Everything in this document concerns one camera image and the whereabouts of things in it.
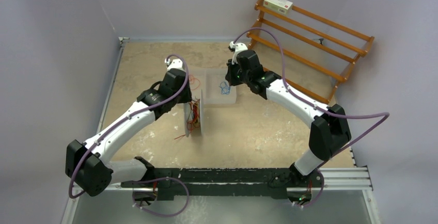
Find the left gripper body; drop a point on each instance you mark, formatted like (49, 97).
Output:
(185, 97)

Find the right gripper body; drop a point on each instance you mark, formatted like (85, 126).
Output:
(236, 76)

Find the white filament spool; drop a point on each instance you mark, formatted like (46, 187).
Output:
(193, 112)

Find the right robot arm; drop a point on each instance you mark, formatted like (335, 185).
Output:
(328, 132)

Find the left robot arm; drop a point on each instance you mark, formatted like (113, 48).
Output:
(88, 163)

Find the translucent plastic divided tray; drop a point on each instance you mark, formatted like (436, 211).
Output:
(213, 84)

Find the wooden shoe rack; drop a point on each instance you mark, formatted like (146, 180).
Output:
(320, 54)

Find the white cardboard box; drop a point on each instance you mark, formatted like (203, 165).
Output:
(279, 6)

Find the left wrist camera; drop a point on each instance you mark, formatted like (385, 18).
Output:
(175, 63)

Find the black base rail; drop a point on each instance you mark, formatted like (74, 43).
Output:
(276, 183)

